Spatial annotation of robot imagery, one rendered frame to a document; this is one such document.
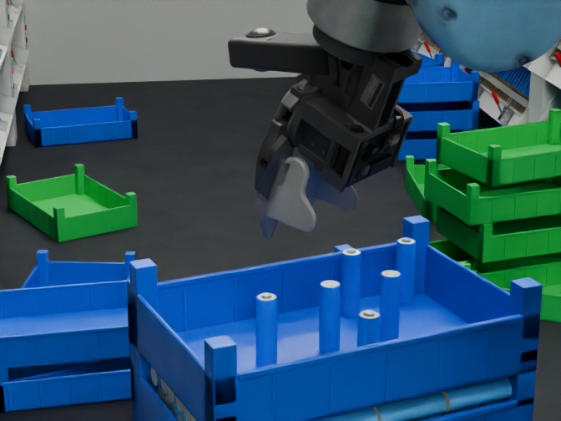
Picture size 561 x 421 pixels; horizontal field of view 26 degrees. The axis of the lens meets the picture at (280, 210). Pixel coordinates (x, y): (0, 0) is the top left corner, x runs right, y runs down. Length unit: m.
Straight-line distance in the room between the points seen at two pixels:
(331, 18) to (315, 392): 0.29
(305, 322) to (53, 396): 0.96
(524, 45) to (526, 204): 1.67
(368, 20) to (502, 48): 0.15
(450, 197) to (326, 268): 1.30
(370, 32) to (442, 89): 2.47
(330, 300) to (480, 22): 0.37
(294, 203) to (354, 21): 0.18
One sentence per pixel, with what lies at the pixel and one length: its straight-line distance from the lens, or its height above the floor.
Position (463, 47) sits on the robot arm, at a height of 0.80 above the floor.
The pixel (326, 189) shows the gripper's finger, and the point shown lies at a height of 0.63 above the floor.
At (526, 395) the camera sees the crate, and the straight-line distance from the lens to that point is 1.09.
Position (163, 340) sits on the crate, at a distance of 1.02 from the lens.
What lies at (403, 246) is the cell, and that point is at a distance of 1.16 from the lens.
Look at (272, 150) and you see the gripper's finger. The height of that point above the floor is 0.68.
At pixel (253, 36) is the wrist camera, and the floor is 0.76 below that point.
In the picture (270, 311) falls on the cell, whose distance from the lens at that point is 1.03.
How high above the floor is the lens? 0.95
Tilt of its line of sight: 19 degrees down
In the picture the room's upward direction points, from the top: straight up
